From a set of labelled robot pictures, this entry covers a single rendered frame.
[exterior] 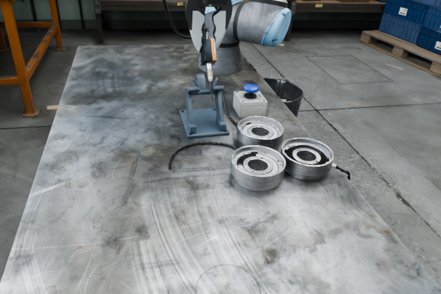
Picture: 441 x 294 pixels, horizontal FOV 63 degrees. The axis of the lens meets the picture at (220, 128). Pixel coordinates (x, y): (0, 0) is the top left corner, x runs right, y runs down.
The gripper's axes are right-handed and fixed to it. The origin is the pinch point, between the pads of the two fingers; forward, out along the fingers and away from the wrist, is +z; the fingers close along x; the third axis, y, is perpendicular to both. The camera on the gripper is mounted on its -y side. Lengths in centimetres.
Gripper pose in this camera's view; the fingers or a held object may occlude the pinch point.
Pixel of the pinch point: (207, 46)
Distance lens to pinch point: 80.1
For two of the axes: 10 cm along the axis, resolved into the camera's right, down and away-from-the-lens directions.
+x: -9.7, 0.8, -2.4
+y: -2.5, -5.0, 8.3
